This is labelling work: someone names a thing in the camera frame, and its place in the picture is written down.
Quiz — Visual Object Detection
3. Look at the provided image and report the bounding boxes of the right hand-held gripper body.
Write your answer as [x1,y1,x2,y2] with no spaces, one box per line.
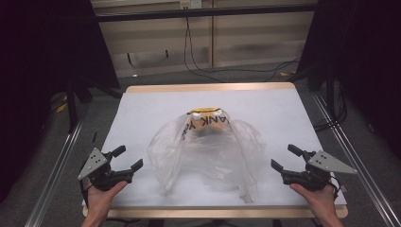
[280,149,359,192]

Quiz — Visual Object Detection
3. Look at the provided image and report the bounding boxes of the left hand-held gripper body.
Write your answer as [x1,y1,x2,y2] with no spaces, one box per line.
[78,147,135,192]

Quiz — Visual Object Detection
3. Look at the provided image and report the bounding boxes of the clear plastic bag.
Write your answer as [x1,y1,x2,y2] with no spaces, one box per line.
[147,107,268,204]

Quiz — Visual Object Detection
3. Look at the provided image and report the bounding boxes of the orange juice bottle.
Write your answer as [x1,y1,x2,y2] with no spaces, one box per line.
[206,107,230,132]
[188,109,207,135]

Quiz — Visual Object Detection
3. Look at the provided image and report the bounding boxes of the person's left hand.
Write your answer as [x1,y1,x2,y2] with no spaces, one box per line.
[86,180,129,219]

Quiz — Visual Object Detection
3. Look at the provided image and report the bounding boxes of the person's right hand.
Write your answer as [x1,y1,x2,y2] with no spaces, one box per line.
[289,183,337,221]

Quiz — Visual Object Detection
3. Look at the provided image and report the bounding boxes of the white table mat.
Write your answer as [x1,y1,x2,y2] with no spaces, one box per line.
[81,89,347,208]

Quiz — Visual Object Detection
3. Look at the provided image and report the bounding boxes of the black metal stand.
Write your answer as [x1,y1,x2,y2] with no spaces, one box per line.
[65,77,93,134]

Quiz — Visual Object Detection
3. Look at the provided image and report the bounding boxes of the dark curtain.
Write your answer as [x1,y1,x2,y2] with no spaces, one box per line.
[0,0,121,203]
[295,0,401,160]

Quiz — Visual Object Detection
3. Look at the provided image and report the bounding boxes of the wooden table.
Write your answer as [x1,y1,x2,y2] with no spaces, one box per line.
[81,81,349,219]

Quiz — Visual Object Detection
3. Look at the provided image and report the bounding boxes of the black horizontal bar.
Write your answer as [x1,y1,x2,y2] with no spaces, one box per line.
[96,4,318,23]

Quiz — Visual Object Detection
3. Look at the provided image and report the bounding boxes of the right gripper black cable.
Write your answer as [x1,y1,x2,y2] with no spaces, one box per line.
[328,174,343,201]

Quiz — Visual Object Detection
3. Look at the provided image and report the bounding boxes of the metal floor rail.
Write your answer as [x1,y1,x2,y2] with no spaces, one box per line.
[311,92,401,227]
[24,116,85,227]

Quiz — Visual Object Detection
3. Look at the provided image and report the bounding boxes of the black floor cables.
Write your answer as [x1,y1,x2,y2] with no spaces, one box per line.
[313,83,348,132]

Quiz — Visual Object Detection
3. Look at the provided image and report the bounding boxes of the black hanging wall cables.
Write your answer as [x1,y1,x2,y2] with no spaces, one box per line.
[183,16,302,83]

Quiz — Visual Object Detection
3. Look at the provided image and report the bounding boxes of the wall power outlet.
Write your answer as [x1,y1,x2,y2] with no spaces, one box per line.
[179,0,203,10]

